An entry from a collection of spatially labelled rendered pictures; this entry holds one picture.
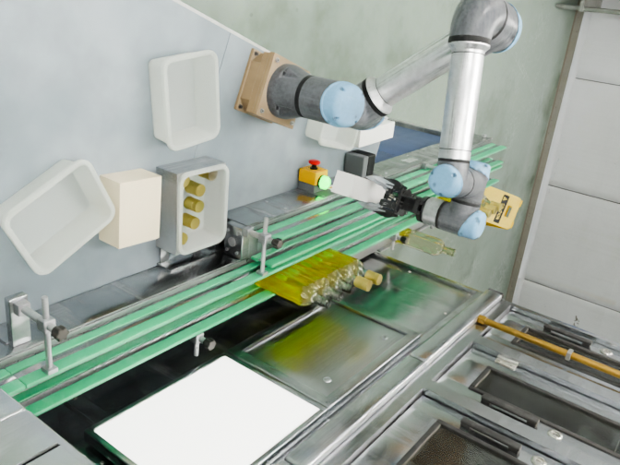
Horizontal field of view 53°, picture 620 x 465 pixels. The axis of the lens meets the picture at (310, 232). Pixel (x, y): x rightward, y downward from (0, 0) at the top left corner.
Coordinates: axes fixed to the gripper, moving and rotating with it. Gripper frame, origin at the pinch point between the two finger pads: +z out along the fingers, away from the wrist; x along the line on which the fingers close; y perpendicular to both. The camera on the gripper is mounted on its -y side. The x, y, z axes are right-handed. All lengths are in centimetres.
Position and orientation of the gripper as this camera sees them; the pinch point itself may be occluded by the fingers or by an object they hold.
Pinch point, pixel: (366, 190)
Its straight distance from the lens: 179.6
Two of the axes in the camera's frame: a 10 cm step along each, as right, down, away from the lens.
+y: -5.3, -0.9, -8.4
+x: -3.0, 9.5, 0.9
